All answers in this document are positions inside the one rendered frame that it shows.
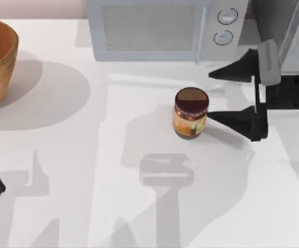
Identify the microwave door handle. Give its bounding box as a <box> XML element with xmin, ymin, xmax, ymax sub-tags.
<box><xmin>195</xmin><ymin>6</ymin><xmax>207</xmax><ymax>65</ymax></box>

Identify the pale microwave oven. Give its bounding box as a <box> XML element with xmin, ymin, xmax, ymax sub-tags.
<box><xmin>84</xmin><ymin>0</ymin><xmax>250</xmax><ymax>65</ymax></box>

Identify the round microwave knob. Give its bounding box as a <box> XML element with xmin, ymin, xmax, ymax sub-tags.
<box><xmin>213</xmin><ymin>29</ymin><xmax>234</xmax><ymax>47</ymax></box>
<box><xmin>217</xmin><ymin>7</ymin><xmax>239</xmax><ymax>24</ymax></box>

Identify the brown-lidded glass jar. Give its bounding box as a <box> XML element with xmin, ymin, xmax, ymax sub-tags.
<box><xmin>173</xmin><ymin>87</ymin><xmax>210</xmax><ymax>141</ymax></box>

